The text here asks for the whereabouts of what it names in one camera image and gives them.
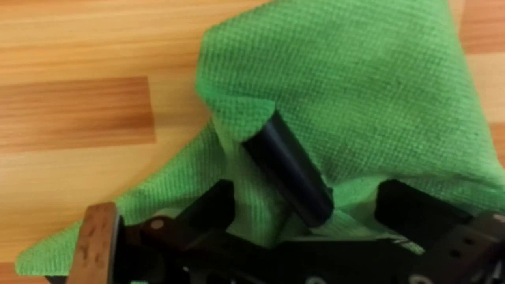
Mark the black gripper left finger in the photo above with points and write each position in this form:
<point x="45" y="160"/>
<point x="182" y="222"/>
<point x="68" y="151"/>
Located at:
<point x="179" y="225"/>

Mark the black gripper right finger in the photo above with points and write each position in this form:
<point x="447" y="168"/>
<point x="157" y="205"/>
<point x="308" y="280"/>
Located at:
<point x="447" y="236"/>

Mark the green cloth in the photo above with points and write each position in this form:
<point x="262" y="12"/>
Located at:
<point x="341" y="78"/>

